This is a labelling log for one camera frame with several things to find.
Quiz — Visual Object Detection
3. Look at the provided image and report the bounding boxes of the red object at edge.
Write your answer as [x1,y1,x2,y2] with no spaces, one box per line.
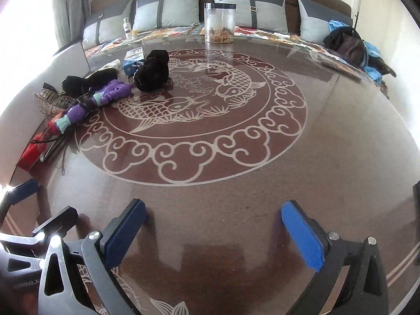
[31,130,77,175]

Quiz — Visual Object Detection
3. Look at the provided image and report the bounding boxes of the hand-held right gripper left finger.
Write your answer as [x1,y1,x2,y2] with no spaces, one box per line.
[38,198,148,315]

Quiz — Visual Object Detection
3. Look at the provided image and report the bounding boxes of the long black velvet headband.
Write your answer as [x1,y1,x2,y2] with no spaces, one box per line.
[62,69,120,95]

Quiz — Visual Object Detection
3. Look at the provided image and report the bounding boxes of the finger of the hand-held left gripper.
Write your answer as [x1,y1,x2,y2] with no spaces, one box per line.
[31,206,79,238]
[0,179,40,227]

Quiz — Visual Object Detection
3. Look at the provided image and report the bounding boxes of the dark bag with blue cloth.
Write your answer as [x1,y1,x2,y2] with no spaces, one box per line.
[328,20,385,83]

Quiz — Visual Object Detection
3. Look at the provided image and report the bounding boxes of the black bag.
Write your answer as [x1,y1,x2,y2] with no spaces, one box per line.
[323,26,397,77]

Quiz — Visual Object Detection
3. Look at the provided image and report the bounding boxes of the blue cardboard box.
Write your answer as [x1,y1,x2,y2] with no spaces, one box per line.
[123,57,145,75]

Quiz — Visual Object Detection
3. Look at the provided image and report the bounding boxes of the purple teal hair clip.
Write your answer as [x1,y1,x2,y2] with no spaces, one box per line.
[55,79,133,135]

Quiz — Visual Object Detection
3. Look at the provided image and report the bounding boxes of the grey curtain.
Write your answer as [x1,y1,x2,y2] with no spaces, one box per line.
[49,0,94,50]

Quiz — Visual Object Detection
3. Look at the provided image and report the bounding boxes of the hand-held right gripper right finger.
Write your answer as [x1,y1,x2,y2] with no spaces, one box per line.
[280,200,394,315]

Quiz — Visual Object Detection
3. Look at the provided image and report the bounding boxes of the clear jar with black lid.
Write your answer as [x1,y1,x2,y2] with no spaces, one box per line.
[204,3,236,44]

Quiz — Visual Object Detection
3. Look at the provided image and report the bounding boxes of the rhinestone bow hair clip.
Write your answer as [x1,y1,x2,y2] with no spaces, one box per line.
[33,83,77,117]

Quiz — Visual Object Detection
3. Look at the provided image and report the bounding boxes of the red packet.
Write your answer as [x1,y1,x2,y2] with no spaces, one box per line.
[15,133,46,172]

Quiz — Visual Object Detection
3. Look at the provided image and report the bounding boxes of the grey blue strapped cushion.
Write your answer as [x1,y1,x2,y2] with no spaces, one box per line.
[297,0,353,41]
[131,0,204,33]
[83,0,137,48]
[210,0,289,34]

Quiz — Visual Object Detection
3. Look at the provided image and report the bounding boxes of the patterned brown desktop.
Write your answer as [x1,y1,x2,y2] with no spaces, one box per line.
[0,36,420,315]

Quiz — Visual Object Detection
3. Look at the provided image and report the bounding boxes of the large black velvet scrunchie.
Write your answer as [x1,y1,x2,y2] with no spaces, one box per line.
[133,50,170,92]

